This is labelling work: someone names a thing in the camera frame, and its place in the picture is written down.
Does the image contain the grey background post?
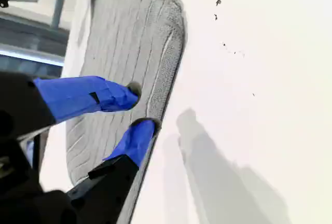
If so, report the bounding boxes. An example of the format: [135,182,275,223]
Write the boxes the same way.
[50,0,71,30]

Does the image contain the grey striped towel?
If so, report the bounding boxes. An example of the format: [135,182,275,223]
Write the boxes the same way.
[65,0,188,224]

